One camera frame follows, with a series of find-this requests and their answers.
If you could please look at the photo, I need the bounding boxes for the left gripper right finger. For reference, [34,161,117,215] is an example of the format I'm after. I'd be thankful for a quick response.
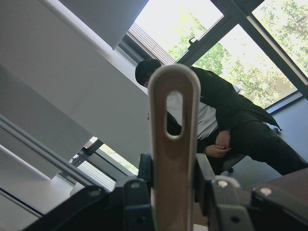
[194,154,308,231]

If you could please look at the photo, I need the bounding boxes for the beige dustpan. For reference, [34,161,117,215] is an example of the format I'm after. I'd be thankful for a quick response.
[148,64,200,231]

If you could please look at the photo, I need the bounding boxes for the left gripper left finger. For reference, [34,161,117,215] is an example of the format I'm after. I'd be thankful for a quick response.
[25,154,154,231]

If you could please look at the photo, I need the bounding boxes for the white office chair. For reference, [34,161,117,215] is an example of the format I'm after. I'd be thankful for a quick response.
[221,86,280,172]

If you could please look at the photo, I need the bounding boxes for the seated person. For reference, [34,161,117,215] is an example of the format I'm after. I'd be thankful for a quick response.
[135,59,308,176]

